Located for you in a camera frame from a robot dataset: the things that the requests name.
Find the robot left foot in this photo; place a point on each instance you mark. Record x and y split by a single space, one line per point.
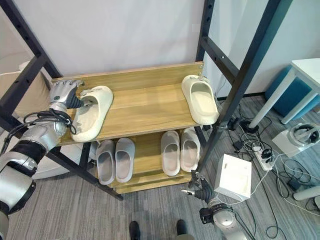
134 228

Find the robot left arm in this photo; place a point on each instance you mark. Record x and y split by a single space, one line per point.
30 152

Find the white power strip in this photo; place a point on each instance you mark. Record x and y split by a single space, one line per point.
265 156

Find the grey foam slipper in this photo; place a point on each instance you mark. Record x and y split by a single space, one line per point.
106 162
124 160

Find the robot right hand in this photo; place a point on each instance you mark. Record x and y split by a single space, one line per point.
203 190

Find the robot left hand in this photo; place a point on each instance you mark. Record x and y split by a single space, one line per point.
61 94

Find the beige foam slipper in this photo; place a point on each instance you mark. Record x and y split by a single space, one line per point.
190 150
170 152

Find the cream foam slipper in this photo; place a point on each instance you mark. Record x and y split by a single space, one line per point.
91 113
200 100

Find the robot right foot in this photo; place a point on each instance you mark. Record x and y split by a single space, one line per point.
182 227

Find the white table foot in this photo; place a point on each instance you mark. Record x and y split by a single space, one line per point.
306 193

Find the white table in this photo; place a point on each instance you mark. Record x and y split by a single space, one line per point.
295 82

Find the black metal frame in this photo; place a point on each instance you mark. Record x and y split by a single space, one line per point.
225 75

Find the wooden shoe rack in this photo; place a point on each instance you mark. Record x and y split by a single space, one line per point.
150 100

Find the black power brick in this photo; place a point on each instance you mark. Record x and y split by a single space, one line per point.
296 185

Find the black power adapter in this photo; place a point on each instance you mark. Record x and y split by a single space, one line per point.
236 145

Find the white cardboard box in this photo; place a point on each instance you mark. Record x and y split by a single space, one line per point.
233 176

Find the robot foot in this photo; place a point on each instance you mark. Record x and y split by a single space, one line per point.
134 228
182 227

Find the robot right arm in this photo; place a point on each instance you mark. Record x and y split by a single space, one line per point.
225 220

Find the blue upholstered stool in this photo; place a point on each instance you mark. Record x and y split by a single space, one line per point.
292 95

